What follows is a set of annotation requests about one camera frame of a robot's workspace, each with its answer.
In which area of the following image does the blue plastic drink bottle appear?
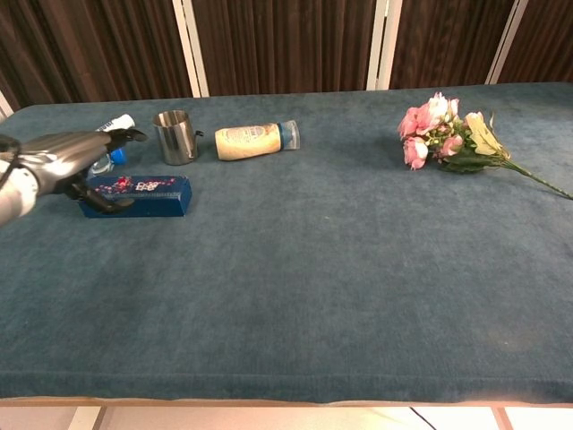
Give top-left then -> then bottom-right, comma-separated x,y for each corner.
87,146 -> 129,178

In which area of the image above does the blue velvet tablecloth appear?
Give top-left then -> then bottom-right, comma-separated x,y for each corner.
0,82 -> 573,404

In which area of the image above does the cream mayonnaise squeeze bottle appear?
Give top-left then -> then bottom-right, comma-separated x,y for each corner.
214,119 -> 300,161

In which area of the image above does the stainless steel cup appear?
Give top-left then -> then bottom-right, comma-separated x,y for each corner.
152,109 -> 205,166

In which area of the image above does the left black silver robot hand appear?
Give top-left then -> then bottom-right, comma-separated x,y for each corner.
17,127 -> 149,215

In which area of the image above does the pink artificial flower bouquet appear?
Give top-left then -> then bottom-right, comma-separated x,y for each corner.
398,91 -> 573,201

